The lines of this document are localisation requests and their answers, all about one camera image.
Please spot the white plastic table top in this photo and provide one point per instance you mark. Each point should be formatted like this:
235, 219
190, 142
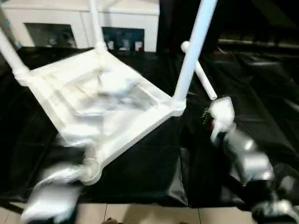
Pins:
117, 126

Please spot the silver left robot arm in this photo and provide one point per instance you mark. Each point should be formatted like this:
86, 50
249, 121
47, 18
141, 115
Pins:
56, 186

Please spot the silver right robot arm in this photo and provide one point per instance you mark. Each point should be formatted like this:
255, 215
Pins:
250, 161

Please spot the black mat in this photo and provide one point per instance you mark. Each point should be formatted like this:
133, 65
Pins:
196, 163

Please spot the white glass-door cabinet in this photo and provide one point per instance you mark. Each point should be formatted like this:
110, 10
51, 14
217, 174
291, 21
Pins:
60, 16

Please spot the black metal rail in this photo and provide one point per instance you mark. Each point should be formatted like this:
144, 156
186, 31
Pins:
261, 44

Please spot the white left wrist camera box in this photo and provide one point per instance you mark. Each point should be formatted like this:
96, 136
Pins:
117, 84

